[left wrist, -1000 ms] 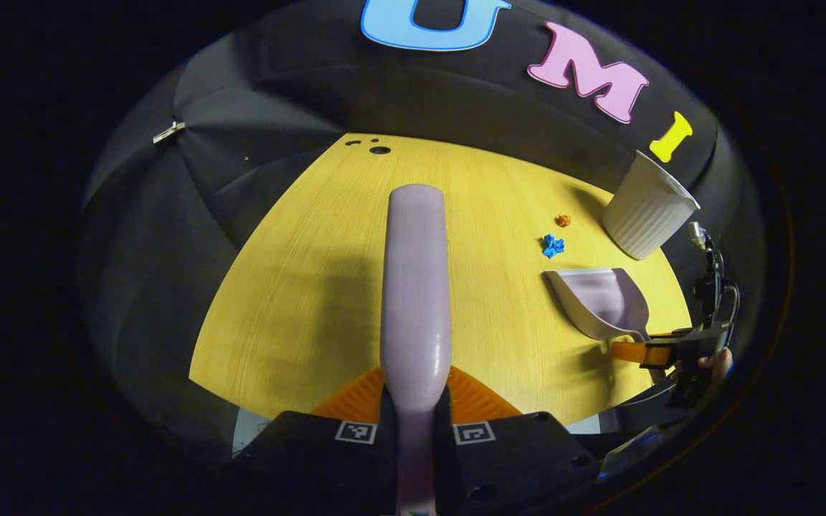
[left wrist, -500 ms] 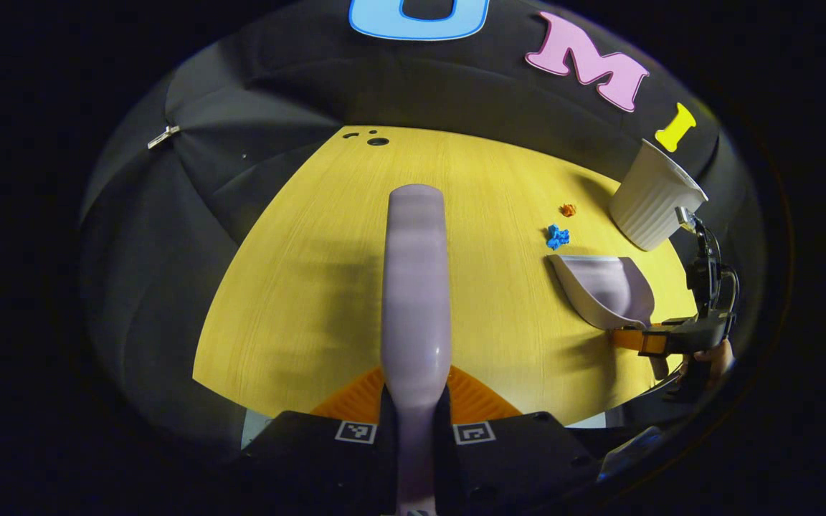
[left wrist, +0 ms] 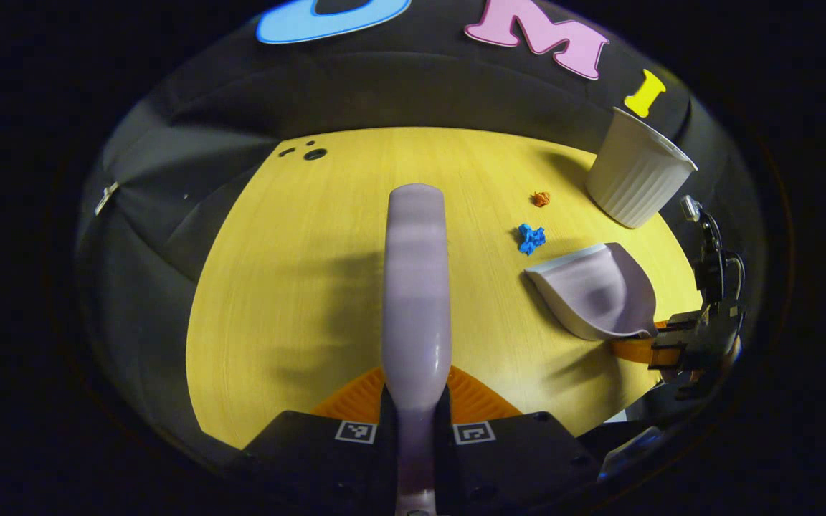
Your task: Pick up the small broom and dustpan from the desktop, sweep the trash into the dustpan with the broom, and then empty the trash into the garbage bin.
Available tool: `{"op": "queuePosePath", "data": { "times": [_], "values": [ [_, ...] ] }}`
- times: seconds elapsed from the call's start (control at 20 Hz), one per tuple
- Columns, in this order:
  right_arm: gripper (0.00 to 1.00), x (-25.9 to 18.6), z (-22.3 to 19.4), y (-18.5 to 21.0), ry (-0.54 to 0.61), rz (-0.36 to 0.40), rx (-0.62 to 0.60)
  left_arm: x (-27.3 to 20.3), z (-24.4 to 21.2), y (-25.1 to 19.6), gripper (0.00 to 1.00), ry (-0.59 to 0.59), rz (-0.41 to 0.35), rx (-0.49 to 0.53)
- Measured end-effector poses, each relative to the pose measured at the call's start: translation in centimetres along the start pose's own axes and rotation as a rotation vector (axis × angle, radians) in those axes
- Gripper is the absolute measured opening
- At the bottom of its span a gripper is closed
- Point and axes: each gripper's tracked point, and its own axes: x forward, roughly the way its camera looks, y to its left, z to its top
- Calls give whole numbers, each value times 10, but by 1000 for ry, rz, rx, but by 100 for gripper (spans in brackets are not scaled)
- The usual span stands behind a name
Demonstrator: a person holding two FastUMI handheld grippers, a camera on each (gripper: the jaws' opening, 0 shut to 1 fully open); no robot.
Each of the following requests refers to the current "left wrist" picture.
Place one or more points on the white ribbed garbage bin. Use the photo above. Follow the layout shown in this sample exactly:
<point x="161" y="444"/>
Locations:
<point x="635" y="179"/>

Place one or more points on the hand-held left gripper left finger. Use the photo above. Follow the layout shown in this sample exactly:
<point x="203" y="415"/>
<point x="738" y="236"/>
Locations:
<point x="312" y="459"/>

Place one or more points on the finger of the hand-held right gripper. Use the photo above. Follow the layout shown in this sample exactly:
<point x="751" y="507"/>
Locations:
<point x="675" y="333"/>

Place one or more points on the black backdrop cloth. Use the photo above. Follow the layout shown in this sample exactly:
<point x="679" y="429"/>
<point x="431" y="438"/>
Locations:
<point x="384" y="86"/>

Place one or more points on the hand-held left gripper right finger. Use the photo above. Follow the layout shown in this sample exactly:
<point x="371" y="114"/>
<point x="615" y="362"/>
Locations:
<point x="520" y="459"/>

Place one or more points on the orange-brown paper scrap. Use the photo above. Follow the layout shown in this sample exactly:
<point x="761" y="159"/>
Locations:
<point x="541" y="199"/>

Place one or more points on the blue paper scrap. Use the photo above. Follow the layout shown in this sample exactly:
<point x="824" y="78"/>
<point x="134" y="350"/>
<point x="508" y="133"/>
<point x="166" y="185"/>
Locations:
<point x="530" y="239"/>

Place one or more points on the light grey plastic dustpan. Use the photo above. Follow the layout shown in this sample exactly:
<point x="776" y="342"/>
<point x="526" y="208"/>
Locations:
<point x="599" y="294"/>

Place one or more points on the yellow wooden desktop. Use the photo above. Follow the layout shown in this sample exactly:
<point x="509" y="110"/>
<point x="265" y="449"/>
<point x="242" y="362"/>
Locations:
<point x="298" y="287"/>

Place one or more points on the silver cloth clip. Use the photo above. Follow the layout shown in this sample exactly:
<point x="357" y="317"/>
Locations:
<point x="106" y="198"/>

